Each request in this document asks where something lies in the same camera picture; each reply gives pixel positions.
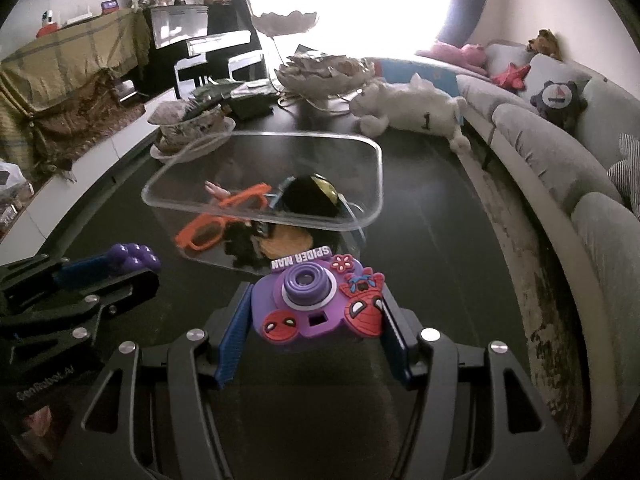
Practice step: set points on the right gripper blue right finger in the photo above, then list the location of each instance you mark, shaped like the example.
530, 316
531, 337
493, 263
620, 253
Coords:
400, 342

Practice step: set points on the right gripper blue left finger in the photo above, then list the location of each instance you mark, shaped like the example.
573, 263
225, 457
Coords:
233, 330

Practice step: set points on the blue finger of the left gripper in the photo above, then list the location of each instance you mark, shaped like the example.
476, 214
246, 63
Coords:
91, 289
98, 265

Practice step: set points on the purple grape toy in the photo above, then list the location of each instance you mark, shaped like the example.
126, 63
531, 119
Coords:
132, 257

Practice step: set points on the orange plastic glasses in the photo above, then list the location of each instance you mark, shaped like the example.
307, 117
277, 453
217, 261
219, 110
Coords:
207, 230

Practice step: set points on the purple spider-man toy camera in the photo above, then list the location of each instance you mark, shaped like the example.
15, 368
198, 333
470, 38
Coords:
316, 293

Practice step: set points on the small black toy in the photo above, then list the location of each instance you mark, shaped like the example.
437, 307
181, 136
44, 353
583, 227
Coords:
239, 245

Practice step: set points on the black and gold round object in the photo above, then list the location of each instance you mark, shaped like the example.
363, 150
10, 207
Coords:
312, 195

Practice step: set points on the pink pig figurine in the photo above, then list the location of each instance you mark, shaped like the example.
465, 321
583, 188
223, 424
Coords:
216, 191

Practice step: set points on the clear plastic storage bin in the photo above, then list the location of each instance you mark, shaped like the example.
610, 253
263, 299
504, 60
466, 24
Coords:
176, 193

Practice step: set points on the floral basket on plate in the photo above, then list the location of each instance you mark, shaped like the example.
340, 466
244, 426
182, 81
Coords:
181, 123

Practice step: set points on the plaid cloth covered cabinet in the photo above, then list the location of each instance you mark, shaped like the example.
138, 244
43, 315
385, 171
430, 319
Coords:
50, 69

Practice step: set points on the grey curved sofa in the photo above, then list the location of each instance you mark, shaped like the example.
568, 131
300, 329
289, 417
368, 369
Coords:
570, 240

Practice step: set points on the black box on table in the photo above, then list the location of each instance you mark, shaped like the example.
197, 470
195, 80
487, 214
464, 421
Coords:
247, 108

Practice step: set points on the white sheep plush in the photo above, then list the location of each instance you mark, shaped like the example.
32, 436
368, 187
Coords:
415, 107

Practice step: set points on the black piano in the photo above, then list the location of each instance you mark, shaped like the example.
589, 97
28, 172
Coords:
186, 31

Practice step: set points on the white fruit bowl with snacks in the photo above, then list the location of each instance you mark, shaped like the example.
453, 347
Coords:
316, 75

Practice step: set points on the grey star cushion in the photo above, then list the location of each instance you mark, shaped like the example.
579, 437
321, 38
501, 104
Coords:
625, 174

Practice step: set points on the red star plush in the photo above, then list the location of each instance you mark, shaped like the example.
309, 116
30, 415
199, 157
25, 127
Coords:
512, 78

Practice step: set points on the dark round face cushion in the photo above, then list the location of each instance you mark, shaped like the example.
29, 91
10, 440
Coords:
561, 103

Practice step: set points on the pink plush toy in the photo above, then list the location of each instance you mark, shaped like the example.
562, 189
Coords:
470, 57

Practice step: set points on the white flower-shaped upper bowl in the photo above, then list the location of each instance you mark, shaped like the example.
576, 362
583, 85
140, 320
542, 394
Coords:
275, 25

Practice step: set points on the brown lion plush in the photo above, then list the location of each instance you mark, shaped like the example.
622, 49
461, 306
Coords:
545, 43

